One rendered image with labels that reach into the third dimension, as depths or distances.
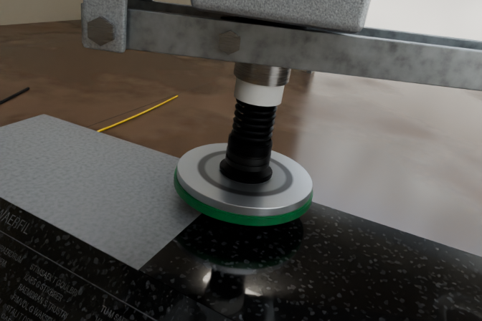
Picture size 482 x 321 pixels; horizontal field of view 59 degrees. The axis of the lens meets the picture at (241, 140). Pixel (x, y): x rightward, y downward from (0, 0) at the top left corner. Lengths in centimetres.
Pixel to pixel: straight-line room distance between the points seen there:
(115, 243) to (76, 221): 7
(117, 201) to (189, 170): 12
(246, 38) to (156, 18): 11
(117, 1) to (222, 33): 13
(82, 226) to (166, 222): 11
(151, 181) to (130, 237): 15
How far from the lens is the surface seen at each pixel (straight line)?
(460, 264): 72
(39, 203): 68
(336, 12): 50
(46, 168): 77
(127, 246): 59
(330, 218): 71
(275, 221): 60
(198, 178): 63
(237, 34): 54
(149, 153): 82
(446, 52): 60
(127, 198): 68
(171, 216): 65
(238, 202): 59
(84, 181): 73
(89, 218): 64
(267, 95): 59
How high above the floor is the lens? 121
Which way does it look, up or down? 23 degrees down
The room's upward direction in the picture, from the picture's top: 9 degrees clockwise
